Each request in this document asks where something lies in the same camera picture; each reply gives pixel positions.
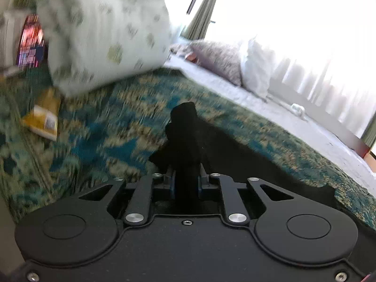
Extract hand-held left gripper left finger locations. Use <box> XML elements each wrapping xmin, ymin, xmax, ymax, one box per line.
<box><xmin>78</xmin><ymin>173</ymin><xmax>177</xmax><ymax>227</ymax></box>

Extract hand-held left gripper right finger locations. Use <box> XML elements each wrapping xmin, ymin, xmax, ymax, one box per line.
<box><xmin>197</xmin><ymin>164</ymin><xmax>295</xmax><ymax>227</ymax></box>

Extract black pants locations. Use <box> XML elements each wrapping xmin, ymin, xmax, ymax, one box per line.
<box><xmin>148</xmin><ymin>101</ymin><xmax>337</xmax><ymax>210</ymax></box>

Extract blue patterned blanket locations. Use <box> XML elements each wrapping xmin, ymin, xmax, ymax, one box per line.
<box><xmin>0</xmin><ymin>65</ymin><xmax>376</xmax><ymax>230</ymax></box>

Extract white bedsheet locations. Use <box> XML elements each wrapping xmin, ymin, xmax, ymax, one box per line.
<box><xmin>163</xmin><ymin>56</ymin><xmax>376</xmax><ymax>196</ymax></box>

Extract small white crumpled cloth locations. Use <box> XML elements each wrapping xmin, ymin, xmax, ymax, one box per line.
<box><xmin>289</xmin><ymin>103</ymin><xmax>307</xmax><ymax>121</ymax></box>

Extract floral patterned pillow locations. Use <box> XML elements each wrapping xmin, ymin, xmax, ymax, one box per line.
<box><xmin>170</xmin><ymin>40</ymin><xmax>250</xmax><ymax>86</ymax></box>

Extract plain white pillow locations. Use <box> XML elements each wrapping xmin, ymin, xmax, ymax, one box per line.
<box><xmin>239</xmin><ymin>35</ymin><xmax>278</xmax><ymax>99</ymax></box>

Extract yellow snack packet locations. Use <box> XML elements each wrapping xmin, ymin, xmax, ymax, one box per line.
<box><xmin>20</xmin><ymin>86</ymin><xmax>63</xmax><ymax>141</ymax></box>

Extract white pillow with green print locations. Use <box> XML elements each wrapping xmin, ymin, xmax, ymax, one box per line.
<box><xmin>35</xmin><ymin>0</ymin><xmax>174</xmax><ymax>97</ymax></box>

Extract green curtain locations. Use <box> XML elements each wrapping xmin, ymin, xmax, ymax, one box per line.
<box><xmin>180</xmin><ymin>0</ymin><xmax>225</xmax><ymax>40</ymax></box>
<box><xmin>360</xmin><ymin>114</ymin><xmax>376</xmax><ymax>153</ymax></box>

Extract sheer white curtain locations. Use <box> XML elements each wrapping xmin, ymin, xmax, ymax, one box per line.
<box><xmin>206</xmin><ymin>0</ymin><xmax>376</xmax><ymax>136</ymax></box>

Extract red and dark printed box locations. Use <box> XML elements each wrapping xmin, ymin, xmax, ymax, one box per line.
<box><xmin>15</xmin><ymin>13</ymin><xmax>49</xmax><ymax>69</ymax></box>

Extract wooden bed frame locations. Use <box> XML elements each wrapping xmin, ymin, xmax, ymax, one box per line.
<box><xmin>269</xmin><ymin>84</ymin><xmax>376</xmax><ymax>161</ymax></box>

